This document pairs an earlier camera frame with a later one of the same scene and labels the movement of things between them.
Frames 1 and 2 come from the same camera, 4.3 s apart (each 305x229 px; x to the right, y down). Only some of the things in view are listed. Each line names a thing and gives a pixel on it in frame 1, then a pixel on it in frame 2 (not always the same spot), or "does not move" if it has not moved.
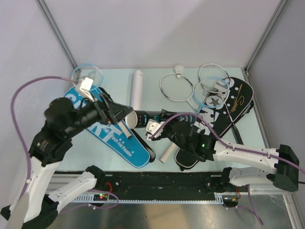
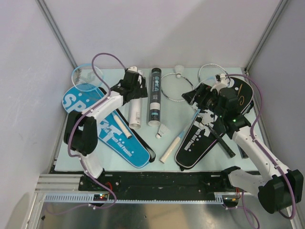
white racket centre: [176, 88] does not move
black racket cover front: [217, 120] does not move
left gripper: [116, 112] to [142, 92]
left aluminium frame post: [57, 32] does not move
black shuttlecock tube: [137, 119] to [155, 104]
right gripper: [165, 110] to [203, 91]
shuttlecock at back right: [179, 69] does not move
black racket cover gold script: [240, 103] does not move
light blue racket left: [93, 72] does not move
